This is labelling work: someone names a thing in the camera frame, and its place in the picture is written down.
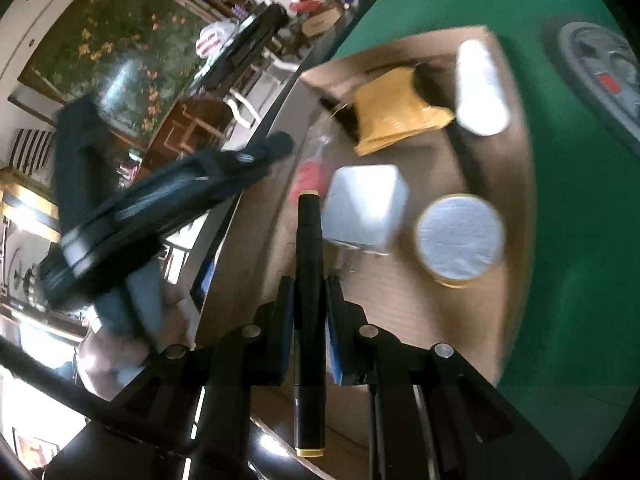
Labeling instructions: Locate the small cardboard carton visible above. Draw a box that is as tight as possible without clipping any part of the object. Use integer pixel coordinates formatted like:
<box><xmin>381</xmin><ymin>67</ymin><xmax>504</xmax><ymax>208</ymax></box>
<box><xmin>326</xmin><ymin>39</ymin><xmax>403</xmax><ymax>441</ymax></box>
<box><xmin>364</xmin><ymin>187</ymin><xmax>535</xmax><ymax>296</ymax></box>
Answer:
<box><xmin>301</xmin><ymin>7</ymin><xmax>342</xmax><ymax>37</ymax></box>

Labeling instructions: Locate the black marker with yellow caps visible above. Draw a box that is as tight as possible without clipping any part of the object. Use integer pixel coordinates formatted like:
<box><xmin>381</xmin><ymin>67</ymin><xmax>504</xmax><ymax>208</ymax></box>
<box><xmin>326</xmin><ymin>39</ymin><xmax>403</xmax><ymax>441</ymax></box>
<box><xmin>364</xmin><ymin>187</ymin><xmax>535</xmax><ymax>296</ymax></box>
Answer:
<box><xmin>294</xmin><ymin>189</ymin><xmax>329</xmax><ymax>457</ymax></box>

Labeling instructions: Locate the floral wall painting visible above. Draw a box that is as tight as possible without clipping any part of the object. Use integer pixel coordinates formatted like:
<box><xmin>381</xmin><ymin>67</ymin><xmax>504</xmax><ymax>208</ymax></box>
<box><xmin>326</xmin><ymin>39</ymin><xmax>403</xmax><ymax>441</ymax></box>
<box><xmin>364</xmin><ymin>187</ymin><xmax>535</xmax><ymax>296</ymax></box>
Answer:
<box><xmin>19</xmin><ymin>0</ymin><xmax>217</xmax><ymax>134</ymax></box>

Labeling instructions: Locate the golden yellow snack bag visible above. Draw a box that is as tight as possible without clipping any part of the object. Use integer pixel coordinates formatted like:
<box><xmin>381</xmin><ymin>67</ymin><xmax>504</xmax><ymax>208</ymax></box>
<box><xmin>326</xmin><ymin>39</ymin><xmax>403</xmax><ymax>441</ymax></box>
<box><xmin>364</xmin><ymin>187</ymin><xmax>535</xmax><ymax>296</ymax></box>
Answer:
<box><xmin>352</xmin><ymin>67</ymin><xmax>456</xmax><ymax>159</ymax></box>

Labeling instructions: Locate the white chair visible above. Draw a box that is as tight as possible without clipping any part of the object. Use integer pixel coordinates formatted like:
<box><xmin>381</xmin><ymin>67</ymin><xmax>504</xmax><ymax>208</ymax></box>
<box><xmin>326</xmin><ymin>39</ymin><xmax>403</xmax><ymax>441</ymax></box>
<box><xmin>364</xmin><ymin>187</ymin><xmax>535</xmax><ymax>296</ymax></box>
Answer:
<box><xmin>224</xmin><ymin>54</ymin><xmax>302</xmax><ymax>129</ymax></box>

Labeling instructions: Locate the red item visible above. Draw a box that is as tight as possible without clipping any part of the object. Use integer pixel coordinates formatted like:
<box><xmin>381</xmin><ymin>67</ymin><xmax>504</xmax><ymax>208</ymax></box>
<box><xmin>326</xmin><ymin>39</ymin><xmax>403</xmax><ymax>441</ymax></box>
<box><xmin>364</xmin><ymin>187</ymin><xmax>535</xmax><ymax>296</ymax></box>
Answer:
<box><xmin>289</xmin><ymin>159</ymin><xmax>332</xmax><ymax>207</ymax></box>

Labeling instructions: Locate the white medicine box with barcode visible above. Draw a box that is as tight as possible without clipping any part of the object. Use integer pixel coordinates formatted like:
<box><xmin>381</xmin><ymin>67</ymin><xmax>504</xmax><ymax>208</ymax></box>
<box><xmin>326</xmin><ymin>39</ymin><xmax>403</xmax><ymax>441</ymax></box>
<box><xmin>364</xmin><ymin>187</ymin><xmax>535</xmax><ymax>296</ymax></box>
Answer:
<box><xmin>319</xmin><ymin>163</ymin><xmax>409</xmax><ymax>257</ymax></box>

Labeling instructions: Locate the person's left hand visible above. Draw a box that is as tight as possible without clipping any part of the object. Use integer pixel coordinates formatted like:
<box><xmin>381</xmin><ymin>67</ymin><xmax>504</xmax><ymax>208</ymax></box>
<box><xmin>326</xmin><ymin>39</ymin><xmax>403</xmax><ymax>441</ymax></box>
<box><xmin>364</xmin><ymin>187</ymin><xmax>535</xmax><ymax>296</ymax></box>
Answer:
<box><xmin>75</xmin><ymin>299</ymin><xmax>202</xmax><ymax>403</ymax></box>

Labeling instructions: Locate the yellow round jar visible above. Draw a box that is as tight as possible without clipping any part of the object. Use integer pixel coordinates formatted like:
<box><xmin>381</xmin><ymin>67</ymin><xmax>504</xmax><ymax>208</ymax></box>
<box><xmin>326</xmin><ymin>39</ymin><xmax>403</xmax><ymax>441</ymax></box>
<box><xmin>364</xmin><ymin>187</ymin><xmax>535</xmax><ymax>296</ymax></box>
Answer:
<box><xmin>413</xmin><ymin>193</ymin><xmax>507</xmax><ymax>289</ymax></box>

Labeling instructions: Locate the white plastic bottle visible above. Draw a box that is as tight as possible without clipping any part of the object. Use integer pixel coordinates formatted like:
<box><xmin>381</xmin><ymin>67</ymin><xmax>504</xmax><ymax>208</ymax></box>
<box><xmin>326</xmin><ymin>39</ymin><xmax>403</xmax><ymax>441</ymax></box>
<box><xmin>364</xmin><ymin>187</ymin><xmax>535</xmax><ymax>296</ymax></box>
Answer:
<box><xmin>454</xmin><ymin>39</ymin><xmax>511</xmax><ymax>137</ymax></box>

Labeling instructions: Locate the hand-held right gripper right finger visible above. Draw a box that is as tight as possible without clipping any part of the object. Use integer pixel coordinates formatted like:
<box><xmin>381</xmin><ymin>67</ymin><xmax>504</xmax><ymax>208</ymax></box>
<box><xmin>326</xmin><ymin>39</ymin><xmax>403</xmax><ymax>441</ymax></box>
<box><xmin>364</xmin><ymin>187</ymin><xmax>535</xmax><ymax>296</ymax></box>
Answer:
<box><xmin>326</xmin><ymin>277</ymin><xmax>572</xmax><ymax>480</ymax></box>

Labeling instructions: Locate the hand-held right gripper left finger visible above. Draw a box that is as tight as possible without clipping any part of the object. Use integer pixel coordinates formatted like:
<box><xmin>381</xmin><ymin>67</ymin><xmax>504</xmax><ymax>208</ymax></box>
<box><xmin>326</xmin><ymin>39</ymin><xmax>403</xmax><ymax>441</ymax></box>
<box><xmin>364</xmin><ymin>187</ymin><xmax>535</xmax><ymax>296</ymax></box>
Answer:
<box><xmin>47</xmin><ymin>276</ymin><xmax>296</xmax><ymax>480</ymax></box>

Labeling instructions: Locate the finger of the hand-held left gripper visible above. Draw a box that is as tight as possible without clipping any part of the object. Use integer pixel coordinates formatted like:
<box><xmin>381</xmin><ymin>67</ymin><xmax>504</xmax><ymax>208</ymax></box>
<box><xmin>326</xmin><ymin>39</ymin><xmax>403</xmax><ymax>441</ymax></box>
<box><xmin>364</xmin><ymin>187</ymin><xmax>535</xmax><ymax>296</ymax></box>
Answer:
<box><xmin>200</xmin><ymin>131</ymin><xmax>296</xmax><ymax>197</ymax></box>

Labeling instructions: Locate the cardboard box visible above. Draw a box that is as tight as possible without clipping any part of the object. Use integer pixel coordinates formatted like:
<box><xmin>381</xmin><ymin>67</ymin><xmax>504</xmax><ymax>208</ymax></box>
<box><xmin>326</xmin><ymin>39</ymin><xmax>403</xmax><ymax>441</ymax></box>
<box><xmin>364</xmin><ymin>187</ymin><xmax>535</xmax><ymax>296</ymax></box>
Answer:
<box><xmin>194</xmin><ymin>25</ymin><xmax>532</xmax><ymax>463</ymax></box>

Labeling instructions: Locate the grey round tray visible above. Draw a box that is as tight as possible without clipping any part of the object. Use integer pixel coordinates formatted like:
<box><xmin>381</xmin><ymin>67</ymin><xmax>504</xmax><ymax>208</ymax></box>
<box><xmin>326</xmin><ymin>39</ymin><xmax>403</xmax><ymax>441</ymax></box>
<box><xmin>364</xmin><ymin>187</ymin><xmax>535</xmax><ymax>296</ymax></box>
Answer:
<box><xmin>542</xmin><ymin>21</ymin><xmax>640</xmax><ymax>142</ymax></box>

